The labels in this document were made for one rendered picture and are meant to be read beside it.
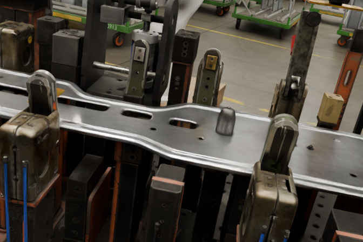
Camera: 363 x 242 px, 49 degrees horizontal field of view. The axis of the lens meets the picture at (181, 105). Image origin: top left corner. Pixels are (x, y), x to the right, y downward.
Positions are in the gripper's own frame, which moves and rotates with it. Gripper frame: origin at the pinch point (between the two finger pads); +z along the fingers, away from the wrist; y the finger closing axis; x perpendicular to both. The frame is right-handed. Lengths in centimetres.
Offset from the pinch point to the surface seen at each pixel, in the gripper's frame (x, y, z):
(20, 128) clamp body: -40, 21, 23
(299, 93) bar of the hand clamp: 1.0, -12.6, 21.9
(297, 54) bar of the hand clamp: -1.1, -14.8, 14.5
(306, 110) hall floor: 70, -295, 128
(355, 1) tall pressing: 185, -663, 52
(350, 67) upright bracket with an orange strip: 9.8, -14.7, 15.3
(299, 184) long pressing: -0.5, 12.1, 28.2
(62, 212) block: -45, -4, 57
